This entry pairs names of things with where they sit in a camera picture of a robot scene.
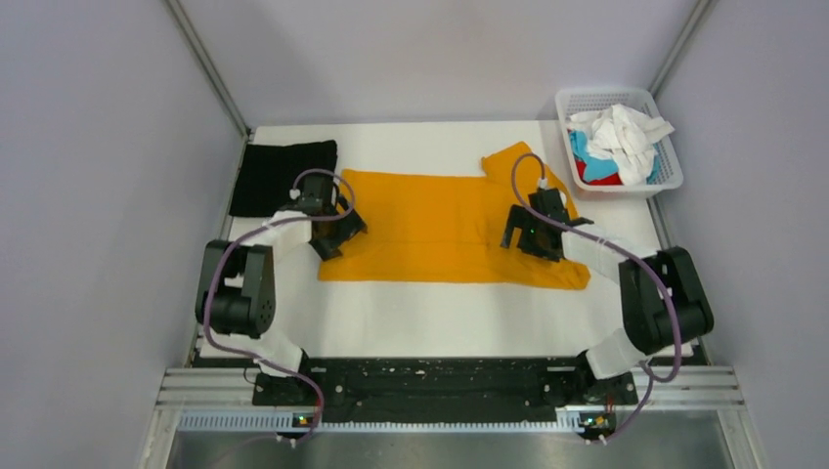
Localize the orange t-shirt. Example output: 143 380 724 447
318 142 590 290

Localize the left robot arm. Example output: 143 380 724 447
195 169 368 404

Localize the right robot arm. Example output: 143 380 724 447
501 189 714 403

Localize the folded black t-shirt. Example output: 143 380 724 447
229 140 338 218

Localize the light blue t-shirt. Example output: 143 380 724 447
567 127 658 186

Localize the red t-shirt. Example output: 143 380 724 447
575 159 623 186

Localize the white t-shirt in basket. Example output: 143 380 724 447
565 104 675 186

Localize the white plastic basket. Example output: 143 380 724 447
555 87 684 199

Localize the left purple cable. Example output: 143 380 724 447
202 168 358 445

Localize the purple cable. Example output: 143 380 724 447
511 152 684 445
202 168 358 445

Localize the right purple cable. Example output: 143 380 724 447
511 152 684 445

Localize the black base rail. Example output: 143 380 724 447
252 358 638 424

